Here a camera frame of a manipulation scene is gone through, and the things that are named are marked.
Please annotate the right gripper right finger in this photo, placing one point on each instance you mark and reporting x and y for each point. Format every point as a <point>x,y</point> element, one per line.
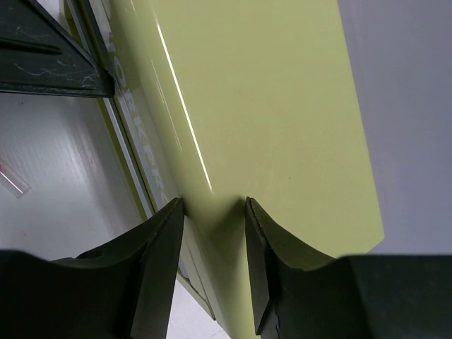
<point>300,292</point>

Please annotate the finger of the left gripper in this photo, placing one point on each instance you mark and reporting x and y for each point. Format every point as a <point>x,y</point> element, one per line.
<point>39,57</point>

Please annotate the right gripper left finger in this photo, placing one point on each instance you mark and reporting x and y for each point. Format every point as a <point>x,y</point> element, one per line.
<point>121,289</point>

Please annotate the green metal drawer chest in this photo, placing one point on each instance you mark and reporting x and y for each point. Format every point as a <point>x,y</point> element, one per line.
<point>224,100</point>

